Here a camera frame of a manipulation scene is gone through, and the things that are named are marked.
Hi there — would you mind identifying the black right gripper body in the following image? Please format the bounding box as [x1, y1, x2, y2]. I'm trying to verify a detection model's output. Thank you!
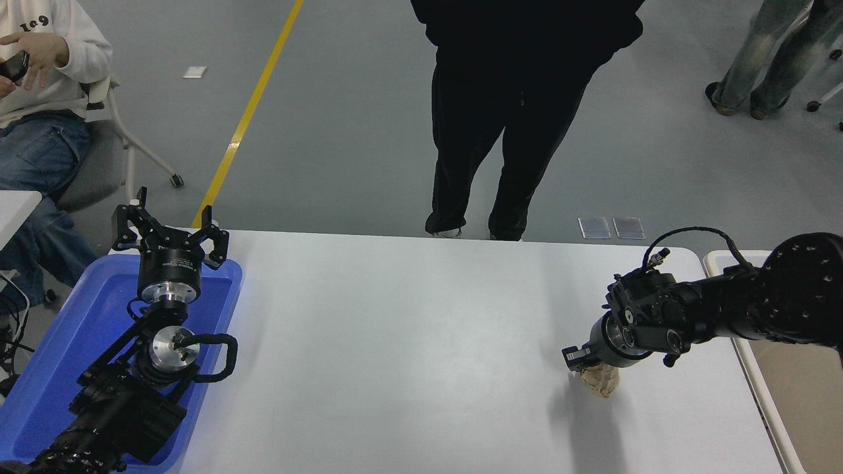
[585, 315, 634, 369]

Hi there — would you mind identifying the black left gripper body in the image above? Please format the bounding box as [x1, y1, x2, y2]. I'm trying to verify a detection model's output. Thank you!
[137, 228, 207, 289]

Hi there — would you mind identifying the tan paper ball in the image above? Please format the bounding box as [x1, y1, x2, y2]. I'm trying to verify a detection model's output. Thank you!
[578, 363, 621, 400]

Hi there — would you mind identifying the dark phone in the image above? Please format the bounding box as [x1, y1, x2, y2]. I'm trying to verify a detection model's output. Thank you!
[0, 51, 30, 83]

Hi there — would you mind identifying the seated person's left hand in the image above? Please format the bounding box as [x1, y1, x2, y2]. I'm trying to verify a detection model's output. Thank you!
[0, 33, 70, 90]

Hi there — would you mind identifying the grey wheeled chair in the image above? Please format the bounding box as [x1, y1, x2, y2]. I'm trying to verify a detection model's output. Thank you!
[56, 76, 185, 213]

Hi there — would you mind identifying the small white side table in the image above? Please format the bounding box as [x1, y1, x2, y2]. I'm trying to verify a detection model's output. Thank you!
[0, 190, 43, 251]

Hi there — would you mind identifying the blue plastic tray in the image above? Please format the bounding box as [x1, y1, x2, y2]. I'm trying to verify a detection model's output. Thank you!
[0, 253, 243, 474]

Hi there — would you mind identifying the seated person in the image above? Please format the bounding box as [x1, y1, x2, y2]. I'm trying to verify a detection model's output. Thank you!
[0, 0, 114, 307]

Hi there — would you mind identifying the large pale bin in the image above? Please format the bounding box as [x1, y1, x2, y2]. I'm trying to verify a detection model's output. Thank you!
[703, 249, 843, 474]

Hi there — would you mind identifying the standing person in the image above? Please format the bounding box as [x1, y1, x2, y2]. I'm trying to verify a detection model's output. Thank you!
[410, 0, 645, 242]

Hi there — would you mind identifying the walking person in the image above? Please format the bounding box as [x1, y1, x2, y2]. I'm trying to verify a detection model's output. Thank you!
[705, 0, 843, 121]

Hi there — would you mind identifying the white wheeled chair base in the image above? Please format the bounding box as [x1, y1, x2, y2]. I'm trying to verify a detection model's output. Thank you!
[807, 49, 843, 132]

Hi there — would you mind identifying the black cable bundle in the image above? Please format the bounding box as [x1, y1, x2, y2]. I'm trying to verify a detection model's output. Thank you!
[0, 273, 34, 396]

